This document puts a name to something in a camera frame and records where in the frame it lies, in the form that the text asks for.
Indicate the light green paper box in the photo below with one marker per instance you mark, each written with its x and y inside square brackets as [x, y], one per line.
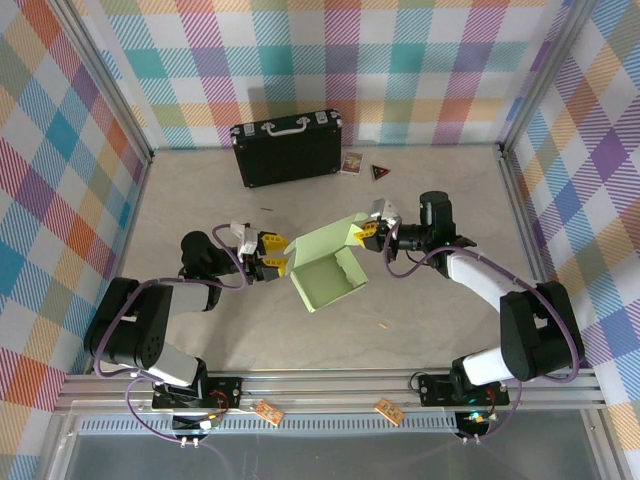
[325, 285]

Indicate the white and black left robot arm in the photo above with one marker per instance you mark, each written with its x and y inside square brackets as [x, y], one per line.
[190, 300]

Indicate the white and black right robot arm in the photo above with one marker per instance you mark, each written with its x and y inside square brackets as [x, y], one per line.
[480, 280]

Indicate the small printed card box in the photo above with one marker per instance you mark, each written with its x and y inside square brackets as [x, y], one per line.
[350, 164]

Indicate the black and red triangular badge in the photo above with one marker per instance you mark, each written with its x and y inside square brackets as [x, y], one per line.
[379, 172]

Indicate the orange tag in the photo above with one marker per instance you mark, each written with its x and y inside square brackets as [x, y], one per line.
[389, 410]
[267, 412]

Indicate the grey metal panel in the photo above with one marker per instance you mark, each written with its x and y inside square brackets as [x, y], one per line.
[325, 460]

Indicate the aluminium side rail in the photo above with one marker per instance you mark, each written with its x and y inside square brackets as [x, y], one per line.
[531, 250]
[126, 235]

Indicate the aluminium mounting rail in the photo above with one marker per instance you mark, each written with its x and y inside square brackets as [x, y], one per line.
[325, 387]

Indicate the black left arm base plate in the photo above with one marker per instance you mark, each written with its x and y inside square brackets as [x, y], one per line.
[225, 392]

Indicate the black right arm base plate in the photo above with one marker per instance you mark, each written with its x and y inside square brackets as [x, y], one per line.
[435, 390]

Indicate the aluminium frame post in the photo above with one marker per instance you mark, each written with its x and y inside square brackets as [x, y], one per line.
[102, 75]
[545, 75]

